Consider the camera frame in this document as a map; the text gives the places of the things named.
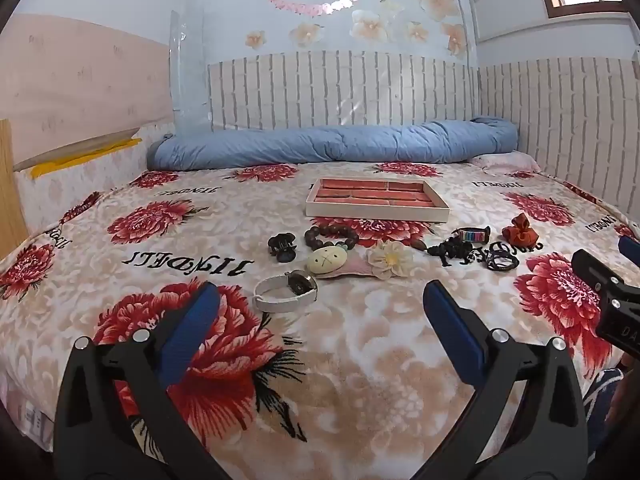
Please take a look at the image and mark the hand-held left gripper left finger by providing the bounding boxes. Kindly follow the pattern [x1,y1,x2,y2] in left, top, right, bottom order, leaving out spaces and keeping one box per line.
[54,281,248,480]

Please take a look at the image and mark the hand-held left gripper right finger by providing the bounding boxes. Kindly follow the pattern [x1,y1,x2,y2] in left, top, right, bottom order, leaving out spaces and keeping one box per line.
[400,280,590,480]

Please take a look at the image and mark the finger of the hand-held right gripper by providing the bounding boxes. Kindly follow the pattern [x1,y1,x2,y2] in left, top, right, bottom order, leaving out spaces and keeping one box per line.
[618,235,640,263]
[571,249,640,306]

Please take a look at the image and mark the black spiky hair clip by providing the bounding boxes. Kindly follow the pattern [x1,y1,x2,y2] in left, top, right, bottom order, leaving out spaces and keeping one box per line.
[426,237,475,267]

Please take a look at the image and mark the black hair ties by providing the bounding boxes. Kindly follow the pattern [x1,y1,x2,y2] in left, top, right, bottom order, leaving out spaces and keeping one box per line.
[484,249,520,274]

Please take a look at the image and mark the white strap wristwatch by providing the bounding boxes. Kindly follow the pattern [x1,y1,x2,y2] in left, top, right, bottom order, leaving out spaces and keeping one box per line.
[252,271,319,313]

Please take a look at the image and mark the black hair claw clip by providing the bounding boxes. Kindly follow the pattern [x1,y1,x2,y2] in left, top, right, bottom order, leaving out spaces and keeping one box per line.
[267,233,300,264]

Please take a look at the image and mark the cream face plush hair clip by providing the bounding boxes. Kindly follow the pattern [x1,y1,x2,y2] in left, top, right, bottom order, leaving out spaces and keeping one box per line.
[307,245,376,281]

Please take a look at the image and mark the brick-pattern jewelry tray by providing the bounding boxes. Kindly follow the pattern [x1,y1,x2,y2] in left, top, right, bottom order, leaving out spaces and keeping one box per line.
[305,177,451,223]

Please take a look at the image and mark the blue patterned clothing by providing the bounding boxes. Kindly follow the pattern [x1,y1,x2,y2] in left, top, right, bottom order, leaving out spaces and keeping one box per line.
[582,367,628,461]

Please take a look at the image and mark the cream fabric flower hair clip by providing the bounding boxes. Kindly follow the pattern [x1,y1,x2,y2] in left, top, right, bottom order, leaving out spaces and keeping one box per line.
[367,240,415,279]

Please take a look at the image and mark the orange fabric bow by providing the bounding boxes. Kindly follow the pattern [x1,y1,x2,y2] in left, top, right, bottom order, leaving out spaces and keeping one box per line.
[501,213,538,245]

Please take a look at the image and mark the pale pink pillow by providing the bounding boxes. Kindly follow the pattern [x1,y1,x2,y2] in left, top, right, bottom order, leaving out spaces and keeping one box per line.
[467,151,542,174]

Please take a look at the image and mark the pale floral mattress side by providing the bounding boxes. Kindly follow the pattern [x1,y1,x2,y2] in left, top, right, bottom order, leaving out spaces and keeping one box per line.
[13,125,173,236]

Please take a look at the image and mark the yellow tape strip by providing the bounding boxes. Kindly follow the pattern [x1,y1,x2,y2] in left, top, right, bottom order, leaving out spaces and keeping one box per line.
[31,139,142,179]

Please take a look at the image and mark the rolled blue duvet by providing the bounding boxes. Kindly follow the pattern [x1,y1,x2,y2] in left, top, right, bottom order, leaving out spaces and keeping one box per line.
[146,116,520,171]

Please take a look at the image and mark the clear plastic sheet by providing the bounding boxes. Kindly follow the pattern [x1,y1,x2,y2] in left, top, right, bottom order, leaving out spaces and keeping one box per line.
[169,9,213,136]

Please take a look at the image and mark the light wooden headboard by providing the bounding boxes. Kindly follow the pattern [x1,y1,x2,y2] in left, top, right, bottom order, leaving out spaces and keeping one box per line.
[0,14,173,171]

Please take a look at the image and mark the rainbow striped bracelet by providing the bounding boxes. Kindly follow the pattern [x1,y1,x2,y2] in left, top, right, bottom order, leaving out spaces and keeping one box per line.
[452,227,492,245]

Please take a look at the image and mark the brown wooden bead bracelet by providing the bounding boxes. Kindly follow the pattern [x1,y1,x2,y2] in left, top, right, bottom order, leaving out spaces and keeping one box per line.
[304,226,361,252]

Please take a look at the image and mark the wooden bed post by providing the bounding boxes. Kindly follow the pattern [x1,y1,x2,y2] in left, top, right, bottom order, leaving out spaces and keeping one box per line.
[0,119,29,257]

